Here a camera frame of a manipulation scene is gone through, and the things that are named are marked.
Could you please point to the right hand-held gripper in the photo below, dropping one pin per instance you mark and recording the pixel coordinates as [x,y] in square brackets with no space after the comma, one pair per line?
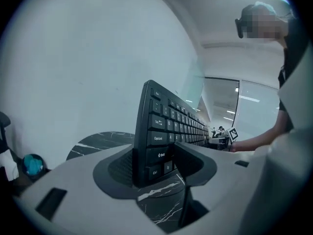
[233,134]

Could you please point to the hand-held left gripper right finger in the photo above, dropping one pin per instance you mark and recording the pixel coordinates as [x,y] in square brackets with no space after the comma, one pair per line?
[225,180]

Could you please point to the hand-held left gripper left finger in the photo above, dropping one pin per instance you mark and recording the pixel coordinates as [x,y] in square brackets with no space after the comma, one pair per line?
[80,204]

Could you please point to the black keyboard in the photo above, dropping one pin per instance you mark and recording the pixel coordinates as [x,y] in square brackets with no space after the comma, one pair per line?
[156,131]

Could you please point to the person's right forearm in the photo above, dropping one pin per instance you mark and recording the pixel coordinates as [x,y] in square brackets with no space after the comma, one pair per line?
[259,138]

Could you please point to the black trash bin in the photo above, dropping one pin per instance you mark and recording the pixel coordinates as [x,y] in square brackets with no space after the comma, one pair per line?
[36,176]

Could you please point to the crumpled blue plastic bag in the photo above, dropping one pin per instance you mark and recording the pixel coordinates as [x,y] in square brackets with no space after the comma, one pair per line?
[33,164]

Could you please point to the white paper sheet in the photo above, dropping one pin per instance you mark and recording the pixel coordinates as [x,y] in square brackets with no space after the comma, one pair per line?
[8,165]

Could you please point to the black mesh office chair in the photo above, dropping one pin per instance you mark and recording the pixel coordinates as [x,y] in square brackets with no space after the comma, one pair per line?
[3,124]

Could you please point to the person's head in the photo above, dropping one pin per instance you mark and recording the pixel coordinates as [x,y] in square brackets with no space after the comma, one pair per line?
[264,26]

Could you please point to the black head-worn camera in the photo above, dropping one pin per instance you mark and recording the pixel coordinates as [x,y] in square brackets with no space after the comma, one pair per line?
[239,28]

